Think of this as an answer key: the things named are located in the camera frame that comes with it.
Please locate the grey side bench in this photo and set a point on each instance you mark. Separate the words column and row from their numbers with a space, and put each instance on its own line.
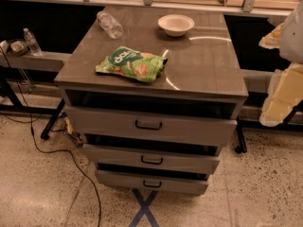
column 49, row 62

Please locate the upright clear water bottle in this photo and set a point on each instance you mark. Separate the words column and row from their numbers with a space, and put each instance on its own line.
column 32, row 42

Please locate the green rice chip bag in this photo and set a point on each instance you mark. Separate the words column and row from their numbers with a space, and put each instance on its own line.
column 132, row 64

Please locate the middle grey drawer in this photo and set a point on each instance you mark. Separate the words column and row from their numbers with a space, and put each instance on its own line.
column 151, row 159

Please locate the grey drawer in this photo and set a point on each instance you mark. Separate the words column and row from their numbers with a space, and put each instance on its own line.
column 151, row 182
column 151, row 126
column 151, row 159

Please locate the small round dish with items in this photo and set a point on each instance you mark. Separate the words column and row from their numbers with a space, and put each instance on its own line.
column 16, row 48

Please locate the bottom grey drawer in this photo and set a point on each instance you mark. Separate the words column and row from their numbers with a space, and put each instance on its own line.
column 151, row 182

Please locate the power strip on floor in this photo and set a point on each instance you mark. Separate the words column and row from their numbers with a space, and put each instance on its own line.
column 73, row 136

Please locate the grey drawer cabinet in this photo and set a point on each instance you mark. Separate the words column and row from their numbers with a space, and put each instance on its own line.
column 154, row 111

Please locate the white paper bowl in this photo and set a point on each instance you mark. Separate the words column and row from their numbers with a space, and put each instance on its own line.
column 176, row 25

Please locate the top grey drawer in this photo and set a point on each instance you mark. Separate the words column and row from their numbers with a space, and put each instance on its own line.
column 151, row 126

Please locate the clear plastic bottle lying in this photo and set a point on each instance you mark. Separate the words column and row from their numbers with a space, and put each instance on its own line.
column 110, row 25

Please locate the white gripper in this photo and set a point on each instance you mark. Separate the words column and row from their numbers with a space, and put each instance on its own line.
column 293, row 38

